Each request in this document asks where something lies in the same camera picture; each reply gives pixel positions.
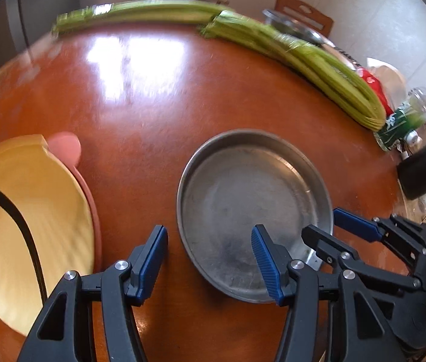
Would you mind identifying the red tissue pack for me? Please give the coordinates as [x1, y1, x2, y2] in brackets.
[354, 66, 395, 117]

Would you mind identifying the pink plastic plate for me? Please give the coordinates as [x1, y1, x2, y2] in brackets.
[47, 131, 103, 276]

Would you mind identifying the wooden chair with cutout back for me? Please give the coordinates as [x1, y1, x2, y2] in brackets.
[275, 0, 335, 38]

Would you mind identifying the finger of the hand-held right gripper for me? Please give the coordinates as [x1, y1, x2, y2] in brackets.
[301, 225, 421, 295]
[334, 208, 426, 268]

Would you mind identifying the yellow shell-shaped plate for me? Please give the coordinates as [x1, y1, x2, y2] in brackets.
[0, 134, 96, 337]

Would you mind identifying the round steel plate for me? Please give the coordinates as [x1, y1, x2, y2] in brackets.
[177, 129, 335, 304]

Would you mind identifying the silver refrigerator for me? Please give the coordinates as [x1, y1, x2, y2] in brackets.
[5, 0, 59, 51]

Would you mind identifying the green label water bottle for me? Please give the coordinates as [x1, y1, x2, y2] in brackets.
[373, 80, 426, 152]

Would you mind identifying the thick celery bundle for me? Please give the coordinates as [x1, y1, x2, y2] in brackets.
[200, 11, 387, 131]

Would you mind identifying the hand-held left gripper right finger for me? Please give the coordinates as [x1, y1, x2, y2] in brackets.
[251, 224, 406, 362]

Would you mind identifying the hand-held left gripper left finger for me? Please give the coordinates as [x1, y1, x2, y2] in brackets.
[17, 225, 168, 362]

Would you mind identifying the steel basin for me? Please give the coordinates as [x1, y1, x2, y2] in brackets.
[262, 8, 325, 45]

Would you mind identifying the long celery bundle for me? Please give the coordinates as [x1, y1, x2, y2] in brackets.
[52, 0, 236, 38]

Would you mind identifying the black cable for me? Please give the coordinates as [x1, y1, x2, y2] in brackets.
[0, 173, 49, 306]

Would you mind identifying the white bowl at back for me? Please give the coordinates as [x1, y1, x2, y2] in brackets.
[366, 57, 406, 110]

